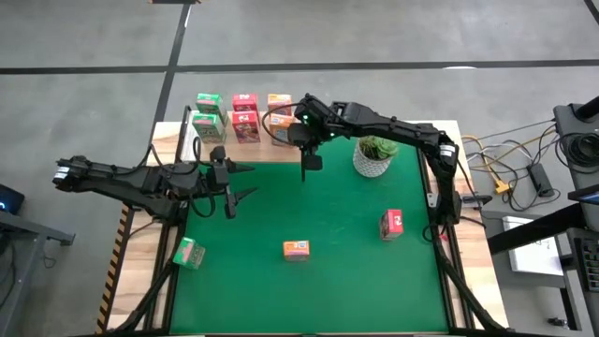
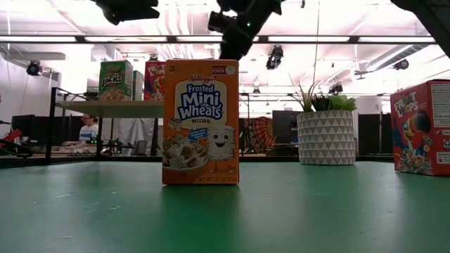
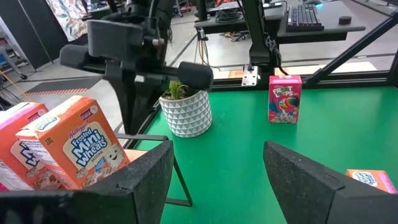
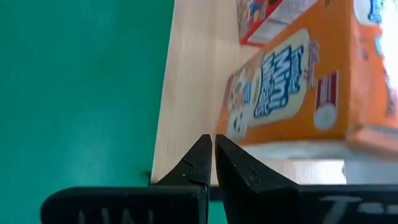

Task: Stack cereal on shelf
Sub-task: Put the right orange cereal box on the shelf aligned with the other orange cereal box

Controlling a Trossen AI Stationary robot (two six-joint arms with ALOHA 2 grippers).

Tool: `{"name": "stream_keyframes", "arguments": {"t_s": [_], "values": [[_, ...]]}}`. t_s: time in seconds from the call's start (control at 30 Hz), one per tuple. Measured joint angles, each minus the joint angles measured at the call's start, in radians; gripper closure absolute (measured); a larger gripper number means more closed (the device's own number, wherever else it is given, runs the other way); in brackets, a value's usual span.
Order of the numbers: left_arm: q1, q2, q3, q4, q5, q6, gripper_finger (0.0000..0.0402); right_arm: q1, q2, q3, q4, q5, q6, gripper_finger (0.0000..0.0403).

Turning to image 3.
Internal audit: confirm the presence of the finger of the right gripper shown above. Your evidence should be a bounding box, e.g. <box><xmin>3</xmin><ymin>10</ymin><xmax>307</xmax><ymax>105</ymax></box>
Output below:
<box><xmin>58</xmin><ymin>44</ymin><xmax>135</xmax><ymax>135</ymax></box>
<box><xmin>133</xmin><ymin>61</ymin><xmax>215</xmax><ymax>135</ymax></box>

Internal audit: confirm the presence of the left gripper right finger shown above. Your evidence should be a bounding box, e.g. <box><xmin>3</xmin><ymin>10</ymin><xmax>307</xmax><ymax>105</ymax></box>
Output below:
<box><xmin>262</xmin><ymin>140</ymin><xmax>398</xmax><ymax>224</ymax></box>

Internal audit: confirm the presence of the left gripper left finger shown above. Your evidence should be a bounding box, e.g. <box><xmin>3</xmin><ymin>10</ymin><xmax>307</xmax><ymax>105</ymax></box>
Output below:
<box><xmin>0</xmin><ymin>139</ymin><xmax>175</xmax><ymax>224</ymax></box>

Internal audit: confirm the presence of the Frosted Mini Wheats cereal box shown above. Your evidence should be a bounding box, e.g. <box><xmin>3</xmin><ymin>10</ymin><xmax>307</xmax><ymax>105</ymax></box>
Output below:
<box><xmin>15</xmin><ymin>95</ymin><xmax>131</xmax><ymax>190</ymax></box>
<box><xmin>345</xmin><ymin>169</ymin><xmax>398</xmax><ymax>195</ymax></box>
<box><xmin>0</xmin><ymin>101</ymin><xmax>50</xmax><ymax>191</ymax></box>

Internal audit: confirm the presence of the white geometric pot with succulent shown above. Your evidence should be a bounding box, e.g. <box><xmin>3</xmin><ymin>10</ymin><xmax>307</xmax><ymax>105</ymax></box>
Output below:
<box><xmin>158</xmin><ymin>80</ymin><xmax>214</xmax><ymax>139</ymax></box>

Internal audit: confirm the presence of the floral patterned curtain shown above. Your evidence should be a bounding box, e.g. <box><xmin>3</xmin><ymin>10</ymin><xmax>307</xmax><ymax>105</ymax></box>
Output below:
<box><xmin>45</xmin><ymin>0</ymin><xmax>90</xmax><ymax>42</ymax></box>

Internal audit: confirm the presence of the dark room divider panel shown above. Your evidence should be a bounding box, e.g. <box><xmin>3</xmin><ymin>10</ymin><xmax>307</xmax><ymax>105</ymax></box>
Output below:
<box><xmin>0</xmin><ymin>0</ymin><xmax>70</xmax><ymax>71</ymax></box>

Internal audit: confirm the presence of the green table mat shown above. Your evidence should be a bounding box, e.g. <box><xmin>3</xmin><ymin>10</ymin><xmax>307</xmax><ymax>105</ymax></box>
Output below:
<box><xmin>133</xmin><ymin>86</ymin><xmax>398</xmax><ymax>224</ymax></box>

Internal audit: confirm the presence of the black keyboard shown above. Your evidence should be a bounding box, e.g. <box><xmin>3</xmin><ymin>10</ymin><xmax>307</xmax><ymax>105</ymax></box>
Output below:
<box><xmin>285</xmin><ymin>2</ymin><xmax>325</xmax><ymax>32</ymax></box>

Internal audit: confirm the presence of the black computer desk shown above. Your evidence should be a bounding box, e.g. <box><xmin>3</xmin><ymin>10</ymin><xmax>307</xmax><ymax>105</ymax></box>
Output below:
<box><xmin>193</xmin><ymin>0</ymin><xmax>367</xmax><ymax>45</ymax></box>

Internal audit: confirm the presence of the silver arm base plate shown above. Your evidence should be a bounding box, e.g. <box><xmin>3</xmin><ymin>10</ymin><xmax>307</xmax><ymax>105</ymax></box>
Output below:
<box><xmin>241</xmin><ymin>64</ymin><xmax>261</xmax><ymax>88</ymax></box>

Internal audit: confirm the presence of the wooden shelf with black frame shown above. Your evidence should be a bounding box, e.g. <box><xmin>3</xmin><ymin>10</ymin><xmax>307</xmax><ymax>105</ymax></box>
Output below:
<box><xmin>114</xmin><ymin>133</ymin><xmax>193</xmax><ymax>208</ymax></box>

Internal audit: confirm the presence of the coiled black cable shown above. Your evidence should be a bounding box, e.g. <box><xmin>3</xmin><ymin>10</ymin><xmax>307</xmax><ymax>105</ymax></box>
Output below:
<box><xmin>215</xmin><ymin>7</ymin><xmax>242</xmax><ymax>23</ymax></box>

